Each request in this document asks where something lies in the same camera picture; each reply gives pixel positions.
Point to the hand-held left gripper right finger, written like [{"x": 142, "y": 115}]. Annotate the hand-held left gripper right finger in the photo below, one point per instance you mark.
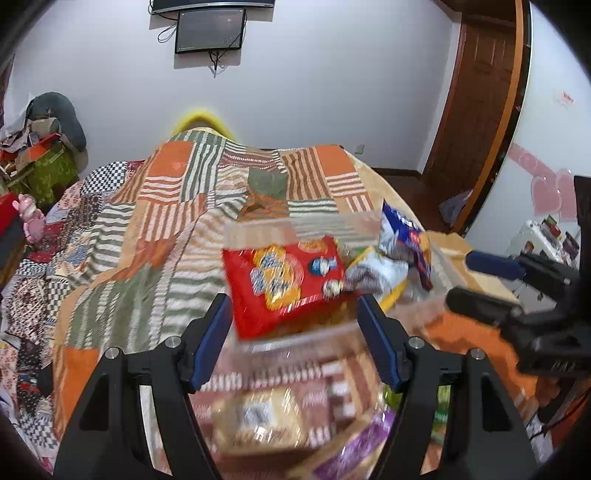
[{"x": 376, "y": 341}]

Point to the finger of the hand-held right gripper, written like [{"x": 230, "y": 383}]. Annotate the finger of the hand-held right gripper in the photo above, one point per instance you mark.
[
  {"x": 485, "y": 304},
  {"x": 494, "y": 265}
]

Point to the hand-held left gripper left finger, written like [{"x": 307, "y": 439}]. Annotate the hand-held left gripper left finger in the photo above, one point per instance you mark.
[{"x": 214, "y": 341}]

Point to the white and yellow snack packet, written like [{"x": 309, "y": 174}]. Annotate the white and yellow snack packet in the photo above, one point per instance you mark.
[{"x": 378, "y": 272}]

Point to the clear plastic storage box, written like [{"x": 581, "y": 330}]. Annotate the clear plastic storage box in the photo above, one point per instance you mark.
[{"x": 286, "y": 344}]

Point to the red snack bag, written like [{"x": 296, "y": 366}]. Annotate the red snack bag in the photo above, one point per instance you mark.
[{"x": 277, "y": 277}]

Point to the blue potato chip bag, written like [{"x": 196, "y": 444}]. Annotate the blue potato chip bag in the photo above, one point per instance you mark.
[{"x": 401, "y": 230}]

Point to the white side table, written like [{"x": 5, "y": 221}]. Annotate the white side table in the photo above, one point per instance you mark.
[{"x": 535, "y": 235}]

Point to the grey cloth on floor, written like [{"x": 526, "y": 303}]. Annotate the grey cloth on floor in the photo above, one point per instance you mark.
[{"x": 455, "y": 207}]

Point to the beige labelled snack packet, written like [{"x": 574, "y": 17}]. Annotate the beige labelled snack packet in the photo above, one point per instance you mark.
[{"x": 258, "y": 415}]

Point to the green snack packet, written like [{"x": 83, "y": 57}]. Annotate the green snack packet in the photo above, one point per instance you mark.
[{"x": 442, "y": 406}]

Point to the striped patchwork blanket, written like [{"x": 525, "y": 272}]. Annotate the striped patchwork blanket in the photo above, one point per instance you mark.
[{"x": 161, "y": 258}]

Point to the purple snack packet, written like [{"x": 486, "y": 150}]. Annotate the purple snack packet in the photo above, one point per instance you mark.
[{"x": 351, "y": 452}]

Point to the brown wooden door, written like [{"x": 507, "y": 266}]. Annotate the brown wooden door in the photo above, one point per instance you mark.
[{"x": 475, "y": 101}]

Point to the red label sticker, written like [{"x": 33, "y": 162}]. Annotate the red label sticker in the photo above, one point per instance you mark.
[{"x": 565, "y": 98}]

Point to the checkered patchwork cloth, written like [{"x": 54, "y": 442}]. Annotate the checkered patchwork cloth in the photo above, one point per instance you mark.
[{"x": 37, "y": 300}]

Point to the pink plush toy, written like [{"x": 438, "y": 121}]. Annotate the pink plush toy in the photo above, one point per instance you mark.
[{"x": 31, "y": 219}]

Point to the yellow curved object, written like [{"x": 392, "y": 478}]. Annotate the yellow curved object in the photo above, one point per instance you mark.
[{"x": 201, "y": 117}]

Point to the red box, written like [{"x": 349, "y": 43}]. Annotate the red box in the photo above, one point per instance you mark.
[{"x": 7, "y": 212}]

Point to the orange cardboard box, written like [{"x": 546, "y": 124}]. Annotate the orange cardboard box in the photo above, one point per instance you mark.
[{"x": 39, "y": 150}]

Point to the small black wall monitor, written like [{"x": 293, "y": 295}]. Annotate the small black wall monitor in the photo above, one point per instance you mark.
[{"x": 210, "y": 30}]

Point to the black wall television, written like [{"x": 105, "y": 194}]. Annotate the black wall television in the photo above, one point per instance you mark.
[{"x": 212, "y": 4}]

